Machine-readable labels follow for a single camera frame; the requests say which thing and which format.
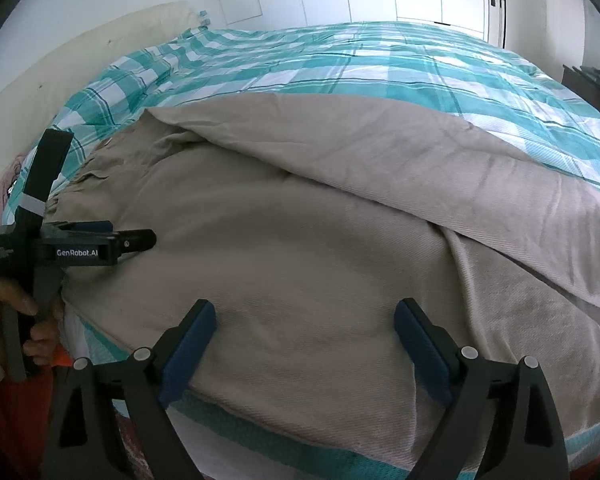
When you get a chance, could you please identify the beige pants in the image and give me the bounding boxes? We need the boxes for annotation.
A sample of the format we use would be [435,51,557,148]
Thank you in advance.
[46,93,600,479]

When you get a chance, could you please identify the person's left hand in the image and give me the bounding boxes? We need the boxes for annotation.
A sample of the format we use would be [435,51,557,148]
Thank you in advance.
[0,268,64,366]

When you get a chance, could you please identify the orange garment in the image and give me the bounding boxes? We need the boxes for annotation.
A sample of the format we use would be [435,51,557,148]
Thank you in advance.
[0,346,71,479]

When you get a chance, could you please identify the white room door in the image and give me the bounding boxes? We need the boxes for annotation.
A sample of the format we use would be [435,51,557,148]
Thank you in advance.
[484,0,507,49]

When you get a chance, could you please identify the cream padded headboard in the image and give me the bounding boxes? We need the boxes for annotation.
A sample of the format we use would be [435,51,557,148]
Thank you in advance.
[0,1,198,177]

